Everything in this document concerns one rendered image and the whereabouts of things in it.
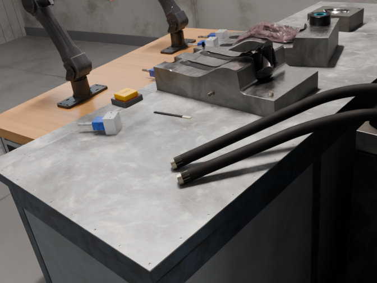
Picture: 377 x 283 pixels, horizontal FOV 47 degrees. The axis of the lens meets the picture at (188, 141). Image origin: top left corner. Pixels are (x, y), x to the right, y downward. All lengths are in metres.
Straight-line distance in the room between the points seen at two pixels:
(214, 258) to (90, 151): 0.48
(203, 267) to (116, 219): 0.22
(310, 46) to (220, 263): 0.90
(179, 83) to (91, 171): 0.49
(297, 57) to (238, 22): 2.65
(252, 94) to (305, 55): 0.41
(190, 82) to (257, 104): 0.27
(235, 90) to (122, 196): 0.51
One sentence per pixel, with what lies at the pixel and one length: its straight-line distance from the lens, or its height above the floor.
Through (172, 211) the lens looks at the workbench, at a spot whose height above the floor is 0.80.
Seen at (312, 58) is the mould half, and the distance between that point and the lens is 1.65.
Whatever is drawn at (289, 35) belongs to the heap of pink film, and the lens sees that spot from 1.73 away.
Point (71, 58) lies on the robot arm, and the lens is 1.56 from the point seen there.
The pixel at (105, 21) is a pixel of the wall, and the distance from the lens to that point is 5.43.
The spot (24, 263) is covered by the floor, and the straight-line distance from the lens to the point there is 2.24.
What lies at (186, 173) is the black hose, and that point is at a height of 0.83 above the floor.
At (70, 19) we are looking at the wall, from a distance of 5.92.
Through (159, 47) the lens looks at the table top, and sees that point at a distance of 2.10.
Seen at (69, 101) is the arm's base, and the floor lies 0.81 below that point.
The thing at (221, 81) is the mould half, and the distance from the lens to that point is 1.34.
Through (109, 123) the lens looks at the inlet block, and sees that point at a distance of 1.30.
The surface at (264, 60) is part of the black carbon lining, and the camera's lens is 1.47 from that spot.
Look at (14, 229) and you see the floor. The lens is 2.48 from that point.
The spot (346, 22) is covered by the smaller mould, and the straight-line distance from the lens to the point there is 2.05.
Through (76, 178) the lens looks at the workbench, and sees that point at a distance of 1.14.
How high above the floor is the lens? 1.38
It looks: 29 degrees down
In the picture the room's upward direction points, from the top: 8 degrees counter-clockwise
